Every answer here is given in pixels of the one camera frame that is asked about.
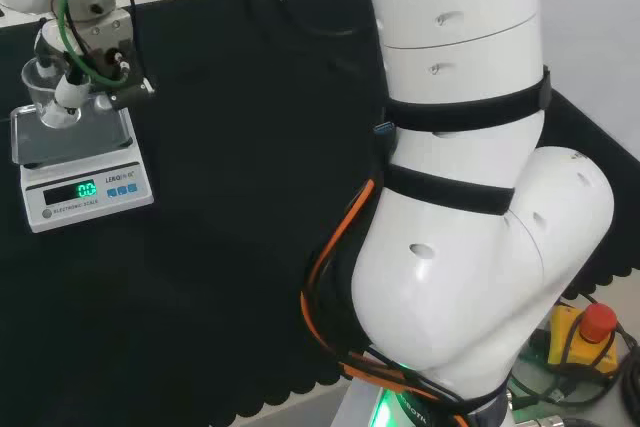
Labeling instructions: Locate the white electronic balance steel pan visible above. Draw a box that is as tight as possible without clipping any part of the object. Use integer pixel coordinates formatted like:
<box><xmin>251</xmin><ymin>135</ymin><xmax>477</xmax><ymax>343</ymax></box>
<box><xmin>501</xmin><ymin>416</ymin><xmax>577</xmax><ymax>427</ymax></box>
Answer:
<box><xmin>9</xmin><ymin>104</ymin><xmax>156</xmax><ymax>234</ymax></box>

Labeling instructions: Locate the yellow stop button box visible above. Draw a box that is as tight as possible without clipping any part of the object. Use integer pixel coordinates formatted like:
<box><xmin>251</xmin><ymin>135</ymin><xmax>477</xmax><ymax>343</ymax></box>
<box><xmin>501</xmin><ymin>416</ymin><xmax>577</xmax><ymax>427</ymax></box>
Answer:
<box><xmin>546</xmin><ymin>301</ymin><xmax>621</xmax><ymax>379</ymax></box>

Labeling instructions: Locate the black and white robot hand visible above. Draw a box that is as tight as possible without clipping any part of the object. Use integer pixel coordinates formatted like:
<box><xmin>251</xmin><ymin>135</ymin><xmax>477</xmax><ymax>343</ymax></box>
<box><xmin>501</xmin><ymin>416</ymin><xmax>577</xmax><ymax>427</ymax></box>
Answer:
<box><xmin>33</xmin><ymin>11</ymin><xmax>157</xmax><ymax>119</ymax></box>

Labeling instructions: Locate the clear glass beaker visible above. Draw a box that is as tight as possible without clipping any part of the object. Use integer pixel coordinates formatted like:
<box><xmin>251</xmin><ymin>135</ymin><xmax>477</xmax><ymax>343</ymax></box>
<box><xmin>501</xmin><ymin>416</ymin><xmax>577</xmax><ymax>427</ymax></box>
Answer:
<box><xmin>20</xmin><ymin>57</ymin><xmax>84</xmax><ymax>130</ymax></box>

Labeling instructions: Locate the green cable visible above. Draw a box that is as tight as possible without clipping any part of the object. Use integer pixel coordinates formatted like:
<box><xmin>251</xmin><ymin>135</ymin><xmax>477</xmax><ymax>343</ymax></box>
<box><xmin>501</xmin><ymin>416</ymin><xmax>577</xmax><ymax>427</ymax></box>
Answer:
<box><xmin>55</xmin><ymin>0</ymin><xmax>129</xmax><ymax>88</ymax></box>

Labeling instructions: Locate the black bench cloth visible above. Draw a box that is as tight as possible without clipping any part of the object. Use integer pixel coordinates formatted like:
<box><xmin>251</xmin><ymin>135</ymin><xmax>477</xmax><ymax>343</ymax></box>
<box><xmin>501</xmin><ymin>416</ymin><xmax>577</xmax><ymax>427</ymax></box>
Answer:
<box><xmin>0</xmin><ymin>0</ymin><xmax>640</xmax><ymax>427</ymax></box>

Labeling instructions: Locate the orange cable at arm base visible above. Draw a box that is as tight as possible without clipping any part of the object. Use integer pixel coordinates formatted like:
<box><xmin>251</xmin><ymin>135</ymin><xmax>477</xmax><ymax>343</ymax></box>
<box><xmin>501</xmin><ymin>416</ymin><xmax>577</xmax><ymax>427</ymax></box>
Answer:
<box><xmin>299</xmin><ymin>178</ymin><xmax>476</xmax><ymax>427</ymax></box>

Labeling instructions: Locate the black arm strap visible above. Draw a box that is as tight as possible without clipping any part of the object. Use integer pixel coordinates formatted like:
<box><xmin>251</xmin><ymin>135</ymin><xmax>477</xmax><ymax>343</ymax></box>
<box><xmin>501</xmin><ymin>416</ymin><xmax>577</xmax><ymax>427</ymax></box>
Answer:
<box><xmin>385</xmin><ymin>162</ymin><xmax>516</xmax><ymax>218</ymax></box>
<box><xmin>384</xmin><ymin>65</ymin><xmax>553</xmax><ymax>133</ymax></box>

